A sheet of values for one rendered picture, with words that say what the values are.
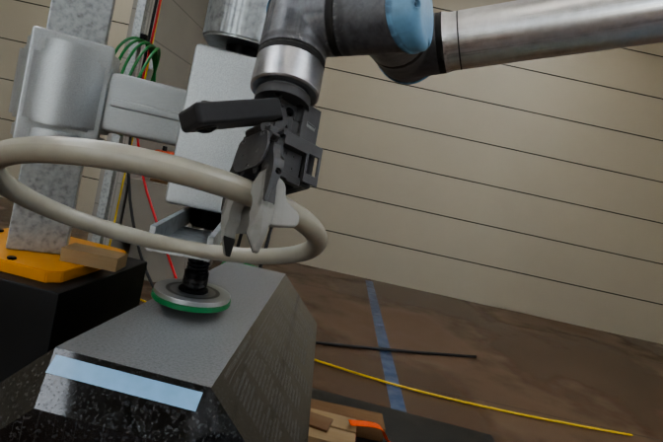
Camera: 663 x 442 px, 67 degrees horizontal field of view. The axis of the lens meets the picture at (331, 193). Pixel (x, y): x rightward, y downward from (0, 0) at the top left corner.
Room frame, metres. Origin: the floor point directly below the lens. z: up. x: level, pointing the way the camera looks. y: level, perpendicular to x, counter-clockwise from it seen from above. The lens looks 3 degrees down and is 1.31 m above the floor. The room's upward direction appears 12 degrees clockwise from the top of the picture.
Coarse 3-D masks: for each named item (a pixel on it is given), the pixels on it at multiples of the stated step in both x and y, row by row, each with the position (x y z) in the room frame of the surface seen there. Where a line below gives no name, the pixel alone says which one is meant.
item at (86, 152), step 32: (0, 160) 0.57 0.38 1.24; (32, 160) 0.54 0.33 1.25; (64, 160) 0.53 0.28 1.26; (96, 160) 0.52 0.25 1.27; (128, 160) 0.52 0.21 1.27; (160, 160) 0.53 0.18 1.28; (192, 160) 0.55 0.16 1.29; (0, 192) 0.71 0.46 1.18; (32, 192) 0.76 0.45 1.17; (224, 192) 0.56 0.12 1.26; (96, 224) 0.88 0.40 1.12; (320, 224) 0.68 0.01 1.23; (192, 256) 0.95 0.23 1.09; (224, 256) 0.94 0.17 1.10; (256, 256) 0.91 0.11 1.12; (288, 256) 0.85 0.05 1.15
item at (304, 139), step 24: (264, 96) 0.63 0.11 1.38; (288, 96) 0.62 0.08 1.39; (288, 120) 0.63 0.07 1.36; (312, 120) 0.65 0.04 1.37; (240, 144) 0.62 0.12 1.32; (264, 144) 0.57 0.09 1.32; (288, 144) 0.59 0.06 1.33; (312, 144) 0.62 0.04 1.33; (240, 168) 0.60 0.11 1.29; (288, 168) 0.60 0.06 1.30; (312, 168) 0.62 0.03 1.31; (288, 192) 0.64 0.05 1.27
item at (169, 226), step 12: (168, 216) 1.10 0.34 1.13; (180, 216) 1.21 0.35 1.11; (156, 228) 0.95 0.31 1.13; (168, 228) 1.08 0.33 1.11; (180, 228) 1.25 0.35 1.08; (192, 228) 1.29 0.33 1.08; (216, 228) 1.08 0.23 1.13; (192, 240) 1.12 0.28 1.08; (204, 240) 1.15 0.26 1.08; (216, 240) 1.03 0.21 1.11; (168, 252) 0.95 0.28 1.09
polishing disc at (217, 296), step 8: (160, 280) 1.42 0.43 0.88; (168, 280) 1.44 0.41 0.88; (176, 280) 1.46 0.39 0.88; (160, 288) 1.35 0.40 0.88; (168, 288) 1.37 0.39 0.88; (176, 288) 1.38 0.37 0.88; (208, 288) 1.45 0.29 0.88; (216, 288) 1.47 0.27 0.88; (160, 296) 1.31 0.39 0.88; (168, 296) 1.30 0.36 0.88; (176, 296) 1.31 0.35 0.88; (184, 296) 1.33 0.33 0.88; (192, 296) 1.34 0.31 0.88; (200, 296) 1.36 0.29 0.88; (208, 296) 1.37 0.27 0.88; (216, 296) 1.39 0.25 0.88; (224, 296) 1.41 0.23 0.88; (184, 304) 1.29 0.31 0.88; (192, 304) 1.30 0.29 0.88; (200, 304) 1.31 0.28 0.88; (208, 304) 1.32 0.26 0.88; (216, 304) 1.34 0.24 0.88; (224, 304) 1.37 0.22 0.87
